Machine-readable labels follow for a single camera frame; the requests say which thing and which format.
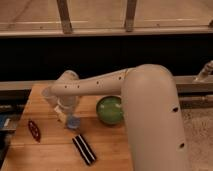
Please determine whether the wooden cutting board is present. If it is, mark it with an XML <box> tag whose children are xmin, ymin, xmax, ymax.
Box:
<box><xmin>1</xmin><ymin>84</ymin><xmax>133</xmax><ymax>171</ymax></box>

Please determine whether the grey cable connector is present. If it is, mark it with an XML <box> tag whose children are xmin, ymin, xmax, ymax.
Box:
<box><xmin>195</xmin><ymin>60</ymin><xmax>213</xmax><ymax>82</ymax></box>

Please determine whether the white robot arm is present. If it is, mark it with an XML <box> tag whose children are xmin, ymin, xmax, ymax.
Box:
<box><xmin>51</xmin><ymin>64</ymin><xmax>190</xmax><ymax>171</ymax></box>

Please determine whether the black white striped cloth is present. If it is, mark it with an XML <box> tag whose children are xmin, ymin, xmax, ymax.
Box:
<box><xmin>72</xmin><ymin>134</ymin><xmax>97</xmax><ymax>166</ymax></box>

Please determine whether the green ceramic bowl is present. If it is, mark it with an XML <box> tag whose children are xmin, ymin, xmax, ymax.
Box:
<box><xmin>96</xmin><ymin>96</ymin><xmax>123</xmax><ymax>125</ymax></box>

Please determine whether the dark red oval object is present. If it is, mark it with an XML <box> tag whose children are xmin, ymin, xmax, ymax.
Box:
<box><xmin>28</xmin><ymin>120</ymin><xmax>41</xmax><ymax>142</ymax></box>

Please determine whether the grey metal window post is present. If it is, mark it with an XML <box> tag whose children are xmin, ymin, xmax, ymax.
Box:
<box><xmin>56</xmin><ymin>0</ymin><xmax>72</xmax><ymax>34</ymax></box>
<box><xmin>124</xmin><ymin>0</ymin><xmax>137</xmax><ymax>32</ymax></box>

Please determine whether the translucent plastic cup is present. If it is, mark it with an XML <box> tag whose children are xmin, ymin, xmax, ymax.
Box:
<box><xmin>41</xmin><ymin>85</ymin><xmax>61</xmax><ymax>108</ymax></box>

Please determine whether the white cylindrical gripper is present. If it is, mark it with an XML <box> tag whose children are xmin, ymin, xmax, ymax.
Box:
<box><xmin>55</xmin><ymin>96</ymin><xmax>79</xmax><ymax>123</ymax></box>

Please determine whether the blue box at edge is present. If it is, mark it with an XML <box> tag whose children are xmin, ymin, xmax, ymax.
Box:
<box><xmin>0</xmin><ymin>115</ymin><xmax>10</xmax><ymax>130</ymax></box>

